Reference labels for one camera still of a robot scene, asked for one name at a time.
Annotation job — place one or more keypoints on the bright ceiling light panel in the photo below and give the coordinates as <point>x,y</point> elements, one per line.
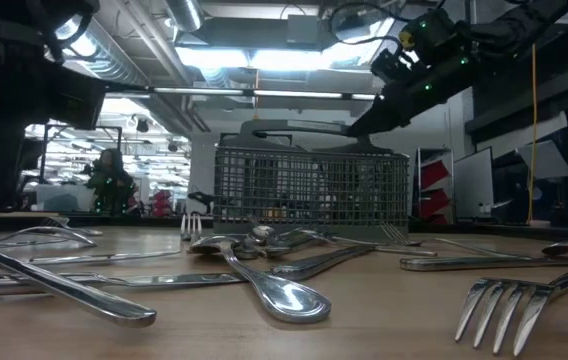
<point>284,57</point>

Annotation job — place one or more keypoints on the corrugated silver air duct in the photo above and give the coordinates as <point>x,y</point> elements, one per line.
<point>114,60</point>

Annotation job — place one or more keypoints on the ceiling light tube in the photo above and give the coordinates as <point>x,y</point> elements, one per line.
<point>249,92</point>

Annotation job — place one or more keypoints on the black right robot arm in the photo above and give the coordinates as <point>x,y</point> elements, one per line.
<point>514,25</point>

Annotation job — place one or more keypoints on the steel fork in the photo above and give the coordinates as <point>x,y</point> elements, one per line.
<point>399,235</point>
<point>54,229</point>
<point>514,295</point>

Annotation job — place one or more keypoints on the grey ceiling box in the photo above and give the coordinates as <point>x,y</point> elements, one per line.
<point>304,30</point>

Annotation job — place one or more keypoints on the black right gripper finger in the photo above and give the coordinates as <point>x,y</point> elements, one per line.
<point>389,112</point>

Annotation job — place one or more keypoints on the black metal frame stand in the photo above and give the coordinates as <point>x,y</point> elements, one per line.
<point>81,129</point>

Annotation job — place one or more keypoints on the red background bins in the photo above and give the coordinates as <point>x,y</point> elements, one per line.
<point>161,202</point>

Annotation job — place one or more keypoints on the clear storage bin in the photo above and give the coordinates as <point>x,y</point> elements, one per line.
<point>64,199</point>

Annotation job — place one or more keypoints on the small upright fork tines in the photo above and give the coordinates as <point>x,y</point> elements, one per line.
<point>191,227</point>

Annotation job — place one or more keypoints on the shelf with red bins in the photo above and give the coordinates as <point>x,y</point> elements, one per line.
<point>434,175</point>

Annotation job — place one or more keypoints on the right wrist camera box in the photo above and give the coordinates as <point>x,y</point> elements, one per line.
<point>388,65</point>

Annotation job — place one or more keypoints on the white board panel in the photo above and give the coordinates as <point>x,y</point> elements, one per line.
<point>473,185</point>

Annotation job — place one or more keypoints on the white slanted panel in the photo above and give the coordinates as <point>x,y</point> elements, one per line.
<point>544,160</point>

